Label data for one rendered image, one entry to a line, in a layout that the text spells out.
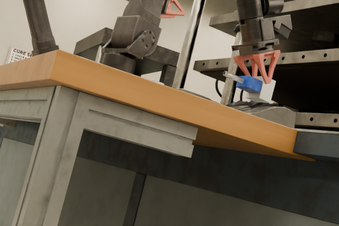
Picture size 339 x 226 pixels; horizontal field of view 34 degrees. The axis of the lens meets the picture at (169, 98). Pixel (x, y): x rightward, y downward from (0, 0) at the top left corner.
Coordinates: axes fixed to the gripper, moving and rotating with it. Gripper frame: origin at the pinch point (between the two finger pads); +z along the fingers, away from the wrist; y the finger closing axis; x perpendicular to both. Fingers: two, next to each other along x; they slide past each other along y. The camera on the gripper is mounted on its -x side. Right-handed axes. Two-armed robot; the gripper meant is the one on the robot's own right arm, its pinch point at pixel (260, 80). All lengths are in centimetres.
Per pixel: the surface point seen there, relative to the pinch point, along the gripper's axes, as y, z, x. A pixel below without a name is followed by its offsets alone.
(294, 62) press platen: 64, 4, -73
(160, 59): 434, 7, -231
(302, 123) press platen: 53, 26, -62
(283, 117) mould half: 10.4, 12.6, -15.0
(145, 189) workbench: 12.5, 20.4, 28.5
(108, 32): 443, -31, -178
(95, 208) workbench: 36, 28, 32
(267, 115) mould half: 10.4, 10.7, -9.4
